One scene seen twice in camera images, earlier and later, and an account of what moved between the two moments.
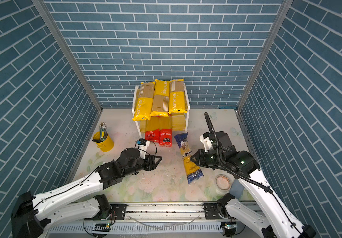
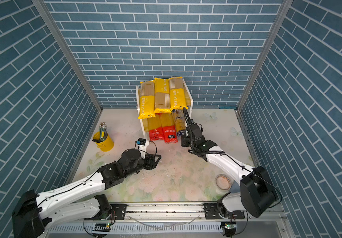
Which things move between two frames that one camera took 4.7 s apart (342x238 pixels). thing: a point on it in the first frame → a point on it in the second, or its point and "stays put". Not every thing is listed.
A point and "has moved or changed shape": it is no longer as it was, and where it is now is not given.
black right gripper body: [209, 158] → [186, 142]
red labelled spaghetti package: [165, 131] has moved or changed shape
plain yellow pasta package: [160, 101] has moved or changed shape
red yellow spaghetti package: [151, 132] has moved or changed shape
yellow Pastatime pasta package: [177, 103] stays put
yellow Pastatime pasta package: [144, 107] has moved or changed shape
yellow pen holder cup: [106, 145] stays put
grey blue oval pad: [236, 189] stays put
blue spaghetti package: [193, 170] → [180, 121]
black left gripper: [152, 165] stays put
